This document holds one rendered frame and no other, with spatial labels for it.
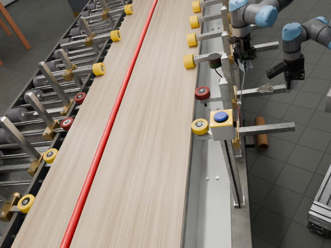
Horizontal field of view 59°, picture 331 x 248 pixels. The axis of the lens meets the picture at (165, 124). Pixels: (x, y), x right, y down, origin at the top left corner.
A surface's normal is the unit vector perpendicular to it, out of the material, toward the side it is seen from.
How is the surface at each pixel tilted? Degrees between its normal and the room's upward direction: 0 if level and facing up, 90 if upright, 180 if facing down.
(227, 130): 90
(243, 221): 0
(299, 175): 0
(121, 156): 0
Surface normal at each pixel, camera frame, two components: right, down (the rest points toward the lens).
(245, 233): -0.28, -0.69
